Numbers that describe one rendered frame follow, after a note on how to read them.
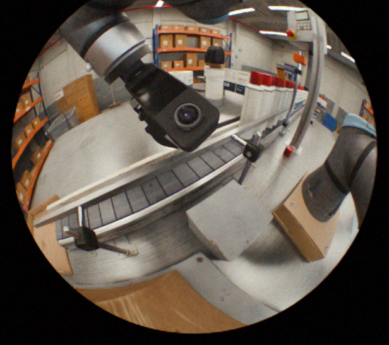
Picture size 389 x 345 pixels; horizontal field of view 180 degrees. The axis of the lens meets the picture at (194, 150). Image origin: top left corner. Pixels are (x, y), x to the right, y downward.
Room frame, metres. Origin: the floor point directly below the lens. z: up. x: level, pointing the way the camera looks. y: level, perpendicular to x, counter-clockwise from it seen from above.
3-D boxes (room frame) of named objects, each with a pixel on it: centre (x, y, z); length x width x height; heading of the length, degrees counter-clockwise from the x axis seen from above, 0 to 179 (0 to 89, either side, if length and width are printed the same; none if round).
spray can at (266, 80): (0.34, -0.21, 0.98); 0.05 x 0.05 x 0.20
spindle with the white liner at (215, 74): (0.61, -0.10, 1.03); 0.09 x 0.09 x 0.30
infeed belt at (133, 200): (0.42, -0.32, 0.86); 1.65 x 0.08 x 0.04; 125
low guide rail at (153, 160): (0.29, -0.06, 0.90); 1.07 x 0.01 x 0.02; 125
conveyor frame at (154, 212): (0.42, -0.32, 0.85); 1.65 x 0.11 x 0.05; 125
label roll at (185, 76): (0.85, 0.11, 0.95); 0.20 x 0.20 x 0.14
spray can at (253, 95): (0.31, -0.16, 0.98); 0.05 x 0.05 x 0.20
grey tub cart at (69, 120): (1.16, 2.25, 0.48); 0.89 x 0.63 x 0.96; 46
